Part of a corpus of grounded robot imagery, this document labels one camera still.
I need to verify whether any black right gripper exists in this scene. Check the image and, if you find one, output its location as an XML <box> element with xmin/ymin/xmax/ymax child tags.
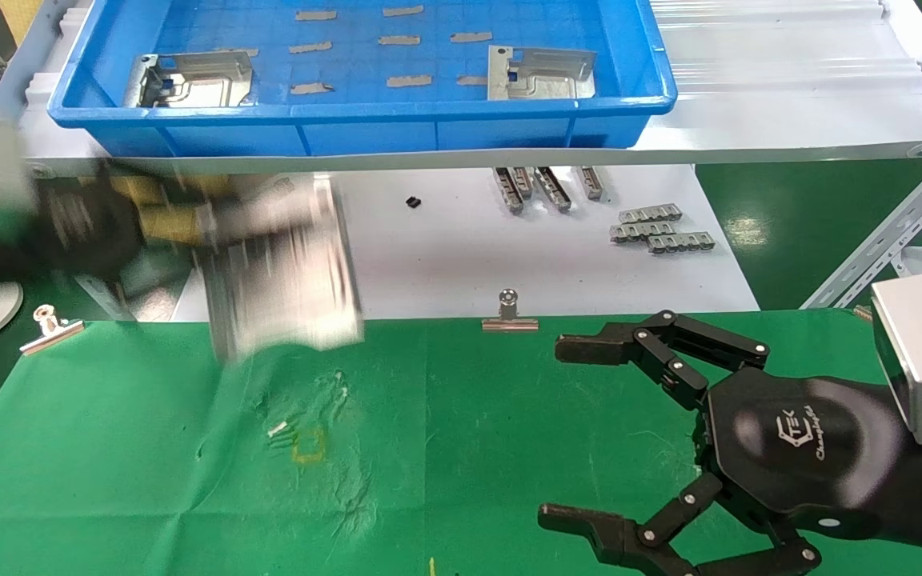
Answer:
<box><xmin>537</xmin><ymin>311</ymin><xmax>908</xmax><ymax>576</ymax></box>

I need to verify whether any perforated grey angle strut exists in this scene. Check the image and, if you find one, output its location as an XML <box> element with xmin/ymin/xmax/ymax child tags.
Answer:
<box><xmin>800</xmin><ymin>134</ymin><xmax>922</xmax><ymax>310</ymax></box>
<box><xmin>25</xmin><ymin>160</ymin><xmax>138</xmax><ymax>322</ymax></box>

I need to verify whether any bent sheet metal bracket part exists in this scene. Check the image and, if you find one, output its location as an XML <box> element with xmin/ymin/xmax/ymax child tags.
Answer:
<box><xmin>203</xmin><ymin>176</ymin><xmax>366</xmax><ymax>362</ymax></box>

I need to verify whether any yellow woven sack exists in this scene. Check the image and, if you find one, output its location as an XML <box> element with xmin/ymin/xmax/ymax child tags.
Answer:
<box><xmin>109</xmin><ymin>176</ymin><xmax>226</xmax><ymax>246</ymax></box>

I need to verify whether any silver binder clip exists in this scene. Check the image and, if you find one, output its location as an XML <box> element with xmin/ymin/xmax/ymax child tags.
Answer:
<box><xmin>481</xmin><ymin>289</ymin><xmax>539</xmax><ymax>333</ymax></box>
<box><xmin>18</xmin><ymin>305</ymin><xmax>85</xmax><ymax>356</ymax></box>

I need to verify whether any green cloth mat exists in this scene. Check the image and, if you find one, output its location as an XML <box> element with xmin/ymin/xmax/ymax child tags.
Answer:
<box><xmin>0</xmin><ymin>308</ymin><xmax>922</xmax><ymax>576</ymax></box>

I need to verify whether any sheet metal part blue clip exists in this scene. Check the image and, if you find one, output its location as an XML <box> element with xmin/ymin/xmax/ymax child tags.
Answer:
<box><xmin>122</xmin><ymin>50</ymin><xmax>256</xmax><ymax>109</ymax></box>

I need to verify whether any blue plastic bin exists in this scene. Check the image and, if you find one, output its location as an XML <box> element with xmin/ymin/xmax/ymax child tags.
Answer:
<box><xmin>47</xmin><ymin>0</ymin><xmax>678</xmax><ymax>158</ymax></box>

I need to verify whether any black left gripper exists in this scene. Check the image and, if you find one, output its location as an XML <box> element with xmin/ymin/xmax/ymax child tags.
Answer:
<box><xmin>35</xmin><ymin>160</ymin><xmax>322</xmax><ymax>282</ymax></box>

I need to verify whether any flat sheet metal plate part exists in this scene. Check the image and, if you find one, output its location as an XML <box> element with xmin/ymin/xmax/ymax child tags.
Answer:
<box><xmin>487</xmin><ymin>45</ymin><xmax>597</xmax><ymax>102</ymax></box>

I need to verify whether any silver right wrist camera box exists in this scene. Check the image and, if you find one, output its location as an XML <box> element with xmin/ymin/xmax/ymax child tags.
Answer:
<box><xmin>869</xmin><ymin>270</ymin><xmax>922</xmax><ymax>447</ymax></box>

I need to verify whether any yellow board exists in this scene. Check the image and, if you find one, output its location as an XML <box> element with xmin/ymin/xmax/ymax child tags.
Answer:
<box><xmin>0</xmin><ymin>0</ymin><xmax>46</xmax><ymax>46</ymax></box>

